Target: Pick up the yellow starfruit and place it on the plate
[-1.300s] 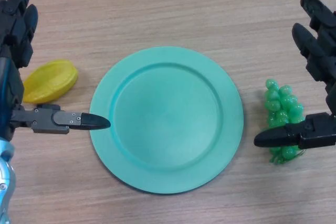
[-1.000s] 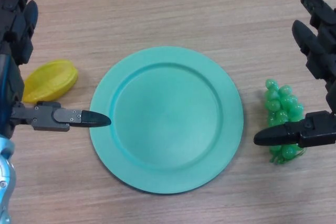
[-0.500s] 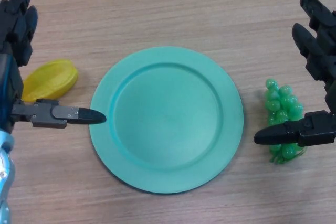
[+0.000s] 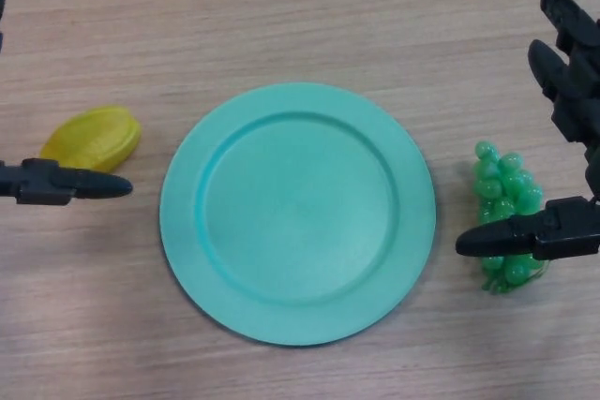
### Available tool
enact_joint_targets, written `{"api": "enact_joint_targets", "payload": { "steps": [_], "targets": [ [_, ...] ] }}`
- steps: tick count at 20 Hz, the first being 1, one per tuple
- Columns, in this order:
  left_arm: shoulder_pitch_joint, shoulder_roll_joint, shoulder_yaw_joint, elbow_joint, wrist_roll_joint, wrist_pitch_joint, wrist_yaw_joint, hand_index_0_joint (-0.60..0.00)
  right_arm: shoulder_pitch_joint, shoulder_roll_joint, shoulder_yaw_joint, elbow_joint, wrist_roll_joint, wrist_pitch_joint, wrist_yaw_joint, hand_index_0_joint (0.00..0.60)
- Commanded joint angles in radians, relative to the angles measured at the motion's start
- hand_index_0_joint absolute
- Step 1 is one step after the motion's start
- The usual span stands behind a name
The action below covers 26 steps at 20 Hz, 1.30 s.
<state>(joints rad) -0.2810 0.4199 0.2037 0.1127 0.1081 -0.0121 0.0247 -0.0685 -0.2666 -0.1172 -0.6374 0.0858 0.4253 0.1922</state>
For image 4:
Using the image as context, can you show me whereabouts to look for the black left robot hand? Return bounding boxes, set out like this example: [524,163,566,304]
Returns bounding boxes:
[0,0,134,206]

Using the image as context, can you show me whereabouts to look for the green grape bunch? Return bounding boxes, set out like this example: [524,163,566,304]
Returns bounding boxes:
[470,139,548,296]

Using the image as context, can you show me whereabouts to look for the green round plate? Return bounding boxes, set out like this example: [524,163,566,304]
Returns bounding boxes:
[158,82,438,347]

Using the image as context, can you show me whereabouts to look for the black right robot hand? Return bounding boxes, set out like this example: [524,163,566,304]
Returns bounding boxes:
[455,0,600,262]

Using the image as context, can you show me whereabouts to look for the yellow starfruit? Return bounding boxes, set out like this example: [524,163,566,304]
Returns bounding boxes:
[38,104,143,174]

